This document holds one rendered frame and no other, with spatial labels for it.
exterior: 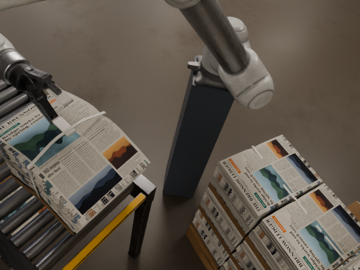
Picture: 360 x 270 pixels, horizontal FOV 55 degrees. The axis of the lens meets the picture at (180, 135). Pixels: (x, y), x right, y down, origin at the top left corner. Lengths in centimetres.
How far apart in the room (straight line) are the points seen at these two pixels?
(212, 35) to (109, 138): 44
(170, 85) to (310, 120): 122
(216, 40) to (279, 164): 72
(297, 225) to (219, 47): 77
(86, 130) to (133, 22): 250
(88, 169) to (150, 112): 169
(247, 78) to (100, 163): 57
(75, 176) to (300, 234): 88
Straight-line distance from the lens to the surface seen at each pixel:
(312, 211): 154
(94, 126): 111
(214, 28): 103
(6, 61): 108
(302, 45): 389
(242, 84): 125
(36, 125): 115
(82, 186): 103
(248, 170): 151
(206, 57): 147
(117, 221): 131
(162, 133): 257
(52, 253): 131
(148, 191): 139
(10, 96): 174
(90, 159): 105
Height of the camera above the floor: 202
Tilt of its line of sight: 52 degrees down
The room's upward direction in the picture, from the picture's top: 16 degrees clockwise
